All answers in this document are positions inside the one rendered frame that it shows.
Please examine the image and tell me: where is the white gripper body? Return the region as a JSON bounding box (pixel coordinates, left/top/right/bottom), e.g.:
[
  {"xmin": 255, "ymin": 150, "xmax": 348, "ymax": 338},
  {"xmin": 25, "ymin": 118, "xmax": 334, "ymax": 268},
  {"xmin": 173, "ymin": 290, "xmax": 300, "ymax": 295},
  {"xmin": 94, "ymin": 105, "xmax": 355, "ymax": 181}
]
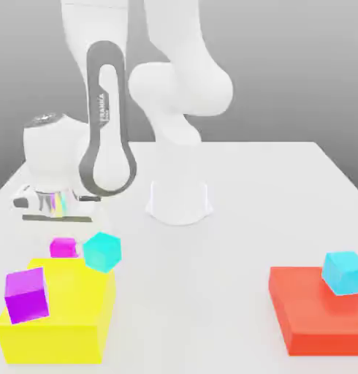
[{"xmin": 20, "ymin": 210, "xmax": 95, "ymax": 232}]

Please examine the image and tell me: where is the small magenta cube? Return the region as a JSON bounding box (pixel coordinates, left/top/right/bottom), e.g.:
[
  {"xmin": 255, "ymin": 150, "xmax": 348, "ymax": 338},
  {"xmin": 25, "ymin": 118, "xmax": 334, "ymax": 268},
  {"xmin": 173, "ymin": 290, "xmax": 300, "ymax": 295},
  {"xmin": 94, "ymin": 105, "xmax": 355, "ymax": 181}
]
[{"xmin": 49, "ymin": 237, "xmax": 80, "ymax": 259}]

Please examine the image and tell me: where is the small turquoise cube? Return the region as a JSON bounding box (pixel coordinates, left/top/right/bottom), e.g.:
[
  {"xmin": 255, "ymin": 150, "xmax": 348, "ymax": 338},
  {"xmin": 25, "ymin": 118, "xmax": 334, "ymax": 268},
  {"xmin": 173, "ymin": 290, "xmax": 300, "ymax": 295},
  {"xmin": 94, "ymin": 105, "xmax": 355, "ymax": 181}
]
[{"xmin": 82, "ymin": 231, "xmax": 122, "ymax": 274}]

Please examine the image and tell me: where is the small purple cube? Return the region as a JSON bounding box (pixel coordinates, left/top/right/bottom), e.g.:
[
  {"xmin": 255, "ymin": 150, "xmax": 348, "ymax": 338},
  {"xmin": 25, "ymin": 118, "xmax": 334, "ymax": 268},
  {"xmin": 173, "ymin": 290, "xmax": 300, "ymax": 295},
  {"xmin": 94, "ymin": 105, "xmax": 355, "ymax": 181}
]
[{"xmin": 4, "ymin": 266, "xmax": 50, "ymax": 325}]

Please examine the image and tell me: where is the small light blue cube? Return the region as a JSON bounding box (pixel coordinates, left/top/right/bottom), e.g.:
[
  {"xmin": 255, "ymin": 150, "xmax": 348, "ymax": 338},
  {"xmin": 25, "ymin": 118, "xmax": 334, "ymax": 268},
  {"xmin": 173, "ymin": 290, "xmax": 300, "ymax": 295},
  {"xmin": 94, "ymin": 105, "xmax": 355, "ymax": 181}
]
[{"xmin": 321, "ymin": 250, "xmax": 358, "ymax": 297}]

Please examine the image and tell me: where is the large yellow box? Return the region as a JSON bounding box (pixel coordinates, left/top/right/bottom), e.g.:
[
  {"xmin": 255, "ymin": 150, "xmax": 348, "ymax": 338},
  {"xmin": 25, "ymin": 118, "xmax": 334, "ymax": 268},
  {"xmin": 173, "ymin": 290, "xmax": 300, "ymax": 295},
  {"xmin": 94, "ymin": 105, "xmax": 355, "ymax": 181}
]
[{"xmin": 0, "ymin": 257, "xmax": 117, "ymax": 365}]

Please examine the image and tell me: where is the large orange box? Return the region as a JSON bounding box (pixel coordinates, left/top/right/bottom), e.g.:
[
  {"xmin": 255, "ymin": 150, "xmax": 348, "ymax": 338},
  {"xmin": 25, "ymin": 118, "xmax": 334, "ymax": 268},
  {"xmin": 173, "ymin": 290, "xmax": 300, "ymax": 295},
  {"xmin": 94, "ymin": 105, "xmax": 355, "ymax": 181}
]
[{"xmin": 268, "ymin": 266, "xmax": 358, "ymax": 357}]

